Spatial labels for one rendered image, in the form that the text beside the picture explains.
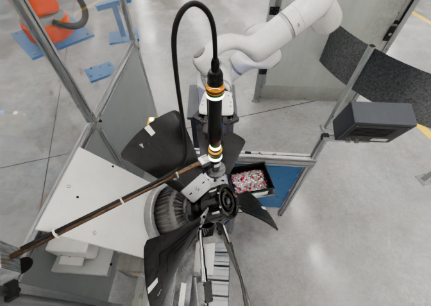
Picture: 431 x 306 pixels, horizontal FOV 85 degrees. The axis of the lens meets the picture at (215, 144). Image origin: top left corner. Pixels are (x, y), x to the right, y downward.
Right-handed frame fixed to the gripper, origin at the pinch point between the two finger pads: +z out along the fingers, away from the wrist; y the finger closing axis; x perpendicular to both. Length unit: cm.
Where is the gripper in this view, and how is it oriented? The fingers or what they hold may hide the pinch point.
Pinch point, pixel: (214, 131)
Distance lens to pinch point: 66.2
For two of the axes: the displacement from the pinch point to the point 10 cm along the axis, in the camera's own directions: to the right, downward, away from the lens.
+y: -10.0, -0.5, 0.4
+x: 0.0, -6.2, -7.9
